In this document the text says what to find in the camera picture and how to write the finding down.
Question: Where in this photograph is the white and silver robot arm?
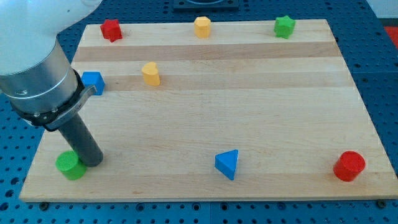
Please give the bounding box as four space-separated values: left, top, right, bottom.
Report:
1 0 101 131

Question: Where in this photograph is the yellow heart block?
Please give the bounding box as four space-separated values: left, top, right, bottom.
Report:
141 62 160 86

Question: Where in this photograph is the blue cube block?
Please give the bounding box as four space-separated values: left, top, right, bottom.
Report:
81 72 105 95

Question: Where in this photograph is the wooden board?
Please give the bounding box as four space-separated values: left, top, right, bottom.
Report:
19 19 397 202

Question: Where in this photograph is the blue triangle block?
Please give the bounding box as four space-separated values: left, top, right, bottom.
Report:
215 149 239 180

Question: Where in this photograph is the yellow hexagon block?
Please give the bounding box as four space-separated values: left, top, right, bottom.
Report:
194 16 211 39

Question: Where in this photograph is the green star block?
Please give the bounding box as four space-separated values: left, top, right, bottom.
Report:
274 16 296 39

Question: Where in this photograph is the red star block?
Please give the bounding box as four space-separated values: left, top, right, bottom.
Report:
100 19 123 42

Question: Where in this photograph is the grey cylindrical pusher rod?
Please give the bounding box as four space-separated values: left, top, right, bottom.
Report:
58 114 103 167

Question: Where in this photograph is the green cylinder block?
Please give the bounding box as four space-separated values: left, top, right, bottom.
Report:
55 151 86 180

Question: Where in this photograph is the red cylinder block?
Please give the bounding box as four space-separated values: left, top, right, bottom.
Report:
333 151 366 182

